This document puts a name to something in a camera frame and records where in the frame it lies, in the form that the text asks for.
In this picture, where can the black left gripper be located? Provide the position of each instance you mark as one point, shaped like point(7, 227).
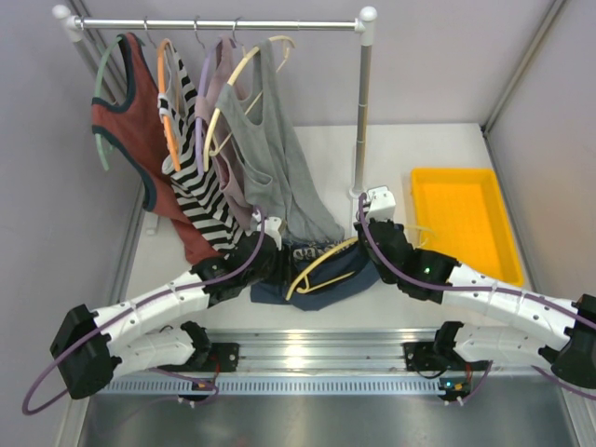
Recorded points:
point(281, 260)

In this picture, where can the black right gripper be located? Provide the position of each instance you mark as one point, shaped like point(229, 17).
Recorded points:
point(358, 225)

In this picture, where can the yellow hanger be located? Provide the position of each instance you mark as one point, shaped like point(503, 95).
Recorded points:
point(302, 284)

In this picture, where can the blue printed tank top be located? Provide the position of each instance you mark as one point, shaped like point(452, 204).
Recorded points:
point(365, 275)

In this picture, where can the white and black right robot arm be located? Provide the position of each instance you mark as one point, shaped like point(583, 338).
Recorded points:
point(535, 330)

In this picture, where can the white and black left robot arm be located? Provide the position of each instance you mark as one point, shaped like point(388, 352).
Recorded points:
point(95, 346)

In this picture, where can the grey tank top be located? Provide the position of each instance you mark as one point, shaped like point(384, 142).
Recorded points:
point(276, 175)

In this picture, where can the orange hanger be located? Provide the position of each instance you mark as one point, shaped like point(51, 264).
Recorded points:
point(163, 102)

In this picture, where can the black white striped tank top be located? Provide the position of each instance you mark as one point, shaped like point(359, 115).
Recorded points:
point(205, 208)

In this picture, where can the mauve tank top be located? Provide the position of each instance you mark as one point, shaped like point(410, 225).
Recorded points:
point(229, 173)

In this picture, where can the rust red tank top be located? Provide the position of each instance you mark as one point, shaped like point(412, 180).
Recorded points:
point(143, 144)

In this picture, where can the green hanger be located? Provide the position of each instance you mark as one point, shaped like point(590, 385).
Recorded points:
point(102, 121)

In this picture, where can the cream hanger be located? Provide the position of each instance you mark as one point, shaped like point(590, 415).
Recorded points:
point(211, 147)

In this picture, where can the lilac hanger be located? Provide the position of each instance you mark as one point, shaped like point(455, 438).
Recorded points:
point(201, 91)

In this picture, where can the yellow plastic tray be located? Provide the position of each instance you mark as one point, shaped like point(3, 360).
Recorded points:
point(465, 210)

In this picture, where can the silver white clothes rack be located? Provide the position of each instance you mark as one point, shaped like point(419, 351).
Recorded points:
point(76, 26)

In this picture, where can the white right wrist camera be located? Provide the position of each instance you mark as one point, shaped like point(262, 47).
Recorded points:
point(379, 204)

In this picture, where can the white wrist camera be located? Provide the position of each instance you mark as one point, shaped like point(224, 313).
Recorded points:
point(379, 204)
point(272, 226)

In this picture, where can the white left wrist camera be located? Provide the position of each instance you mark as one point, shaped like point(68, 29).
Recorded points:
point(272, 226)

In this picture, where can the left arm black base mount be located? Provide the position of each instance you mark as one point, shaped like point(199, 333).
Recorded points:
point(222, 358)

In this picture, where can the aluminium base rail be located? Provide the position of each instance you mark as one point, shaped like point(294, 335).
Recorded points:
point(315, 363)

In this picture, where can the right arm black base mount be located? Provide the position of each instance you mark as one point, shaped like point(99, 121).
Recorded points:
point(429, 361)

